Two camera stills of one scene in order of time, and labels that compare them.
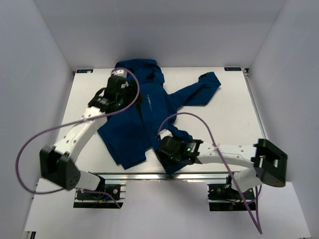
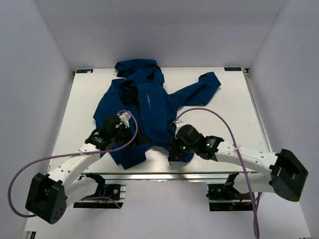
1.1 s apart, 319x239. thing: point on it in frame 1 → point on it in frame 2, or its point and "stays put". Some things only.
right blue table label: x=233 y=68 stays put
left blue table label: x=84 y=70 stays put
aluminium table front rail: x=163 y=177 stays put
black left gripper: x=132 y=97 → x=128 y=130
